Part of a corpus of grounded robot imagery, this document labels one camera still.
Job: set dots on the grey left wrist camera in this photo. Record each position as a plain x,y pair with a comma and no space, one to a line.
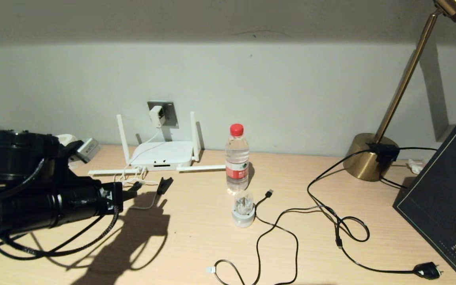
88,149

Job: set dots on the clear water bottle red cap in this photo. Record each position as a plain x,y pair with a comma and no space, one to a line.
237,158

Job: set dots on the black inline lamp switch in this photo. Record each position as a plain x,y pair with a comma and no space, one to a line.
384,152

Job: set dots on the small black plastic clip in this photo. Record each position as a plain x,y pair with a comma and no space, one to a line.
164,185

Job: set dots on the grey wall power socket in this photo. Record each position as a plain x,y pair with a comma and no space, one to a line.
171,113

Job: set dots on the white wifi router with antennas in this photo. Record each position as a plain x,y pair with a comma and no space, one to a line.
162,154

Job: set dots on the white crumpled wrapper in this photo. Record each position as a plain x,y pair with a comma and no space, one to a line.
415,167

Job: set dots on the black box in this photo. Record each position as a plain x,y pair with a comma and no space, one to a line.
441,190

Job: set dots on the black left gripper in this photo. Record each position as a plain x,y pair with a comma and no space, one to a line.
69,156

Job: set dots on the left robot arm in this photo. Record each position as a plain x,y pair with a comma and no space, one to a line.
34,206

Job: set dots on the brass desk lamp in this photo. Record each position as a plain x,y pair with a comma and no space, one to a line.
364,162

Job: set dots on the white toilet paper roll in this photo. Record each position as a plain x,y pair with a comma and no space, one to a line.
66,138

